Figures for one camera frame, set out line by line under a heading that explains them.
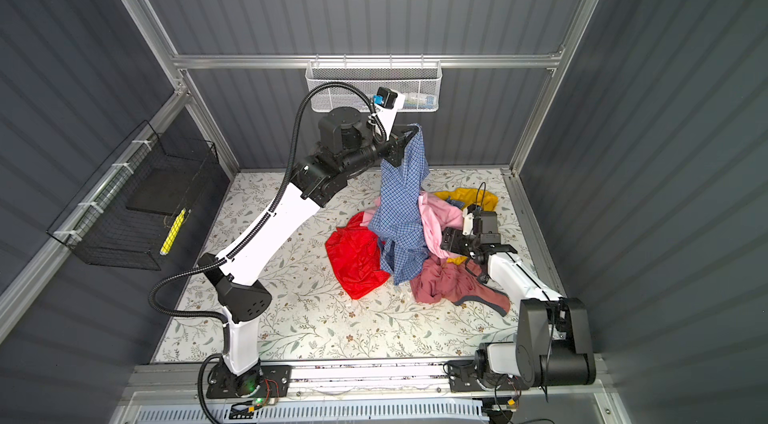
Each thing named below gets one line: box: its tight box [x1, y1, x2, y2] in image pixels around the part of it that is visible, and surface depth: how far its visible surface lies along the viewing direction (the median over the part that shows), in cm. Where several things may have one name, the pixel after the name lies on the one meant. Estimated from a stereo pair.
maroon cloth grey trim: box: [410, 254, 511, 316], surface depth 86 cm
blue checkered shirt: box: [368, 124, 431, 285], surface depth 76 cm
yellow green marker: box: [159, 208, 186, 255], surface depth 71 cm
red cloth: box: [325, 212, 391, 300], surface depth 95 cm
